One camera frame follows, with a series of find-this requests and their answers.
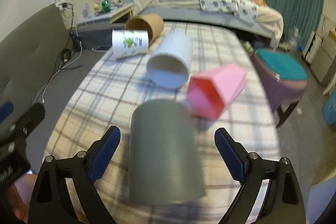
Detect grey cylindrical cup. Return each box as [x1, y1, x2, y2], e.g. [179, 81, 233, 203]
[128, 100, 205, 206]

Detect pink hexagonal cup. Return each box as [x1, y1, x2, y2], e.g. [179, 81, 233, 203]
[187, 64, 247, 121]

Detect white printed cup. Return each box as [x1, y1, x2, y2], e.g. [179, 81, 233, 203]
[112, 30, 149, 59]

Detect light blue cylindrical cup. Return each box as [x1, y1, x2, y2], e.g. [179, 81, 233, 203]
[146, 32, 194, 89]

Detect brown cardboard cup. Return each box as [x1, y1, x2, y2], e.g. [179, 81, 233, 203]
[125, 14, 164, 46]

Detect person's hand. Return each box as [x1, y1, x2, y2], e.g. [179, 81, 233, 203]
[7, 173, 37, 223]

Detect grey padded headboard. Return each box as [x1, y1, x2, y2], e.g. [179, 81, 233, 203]
[1, 5, 69, 132]

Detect plaid checkered table cloth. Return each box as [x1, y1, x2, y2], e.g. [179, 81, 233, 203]
[45, 22, 280, 223]

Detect blue basket at right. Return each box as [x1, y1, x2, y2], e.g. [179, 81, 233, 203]
[322, 92, 336, 126]

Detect white phone on floor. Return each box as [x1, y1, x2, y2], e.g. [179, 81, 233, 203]
[92, 46, 110, 52]

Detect grey bedside table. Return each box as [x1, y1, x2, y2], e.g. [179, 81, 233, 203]
[72, 3, 134, 50]

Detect purple stool teal cushion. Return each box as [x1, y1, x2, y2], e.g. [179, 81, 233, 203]
[251, 48, 307, 128]

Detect green object on nightstand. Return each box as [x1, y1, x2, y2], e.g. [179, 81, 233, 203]
[101, 0, 110, 13]

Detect white cabinet at right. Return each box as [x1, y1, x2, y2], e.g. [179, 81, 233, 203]
[301, 13, 336, 87]

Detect white patterned pillow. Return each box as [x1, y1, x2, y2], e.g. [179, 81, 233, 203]
[200, 0, 258, 24]

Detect black floor cables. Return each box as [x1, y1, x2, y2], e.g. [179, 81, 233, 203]
[39, 2, 83, 104]

